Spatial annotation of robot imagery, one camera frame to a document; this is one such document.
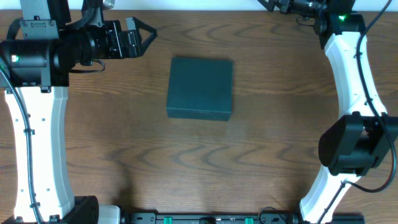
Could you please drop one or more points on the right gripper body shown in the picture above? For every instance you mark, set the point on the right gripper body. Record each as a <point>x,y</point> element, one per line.
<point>280,4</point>

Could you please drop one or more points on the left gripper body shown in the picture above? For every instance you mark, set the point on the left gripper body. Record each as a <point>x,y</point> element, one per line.
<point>131,38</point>

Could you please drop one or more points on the black container box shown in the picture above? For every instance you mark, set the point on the black container box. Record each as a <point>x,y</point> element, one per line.
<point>200,89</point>

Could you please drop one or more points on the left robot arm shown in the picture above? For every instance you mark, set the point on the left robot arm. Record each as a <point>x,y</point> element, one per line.
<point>39,53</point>

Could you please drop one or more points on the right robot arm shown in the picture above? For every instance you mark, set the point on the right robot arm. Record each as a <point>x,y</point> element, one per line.
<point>364,132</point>

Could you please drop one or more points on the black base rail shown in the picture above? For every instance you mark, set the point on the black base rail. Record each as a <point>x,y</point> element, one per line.
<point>242,218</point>

